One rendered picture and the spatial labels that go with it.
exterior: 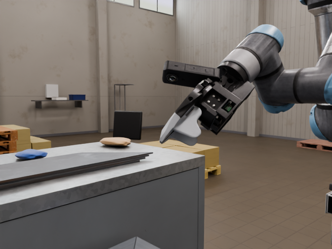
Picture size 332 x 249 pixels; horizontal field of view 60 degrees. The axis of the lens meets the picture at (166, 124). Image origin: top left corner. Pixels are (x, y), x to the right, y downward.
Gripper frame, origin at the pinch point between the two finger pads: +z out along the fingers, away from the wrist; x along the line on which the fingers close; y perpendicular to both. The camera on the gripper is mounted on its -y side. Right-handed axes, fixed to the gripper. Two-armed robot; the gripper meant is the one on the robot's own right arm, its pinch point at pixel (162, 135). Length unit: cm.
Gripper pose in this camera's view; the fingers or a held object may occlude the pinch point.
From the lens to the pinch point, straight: 51.9
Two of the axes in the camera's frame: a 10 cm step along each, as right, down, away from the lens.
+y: 7.6, 6.1, -2.3
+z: -6.4, 6.5, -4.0
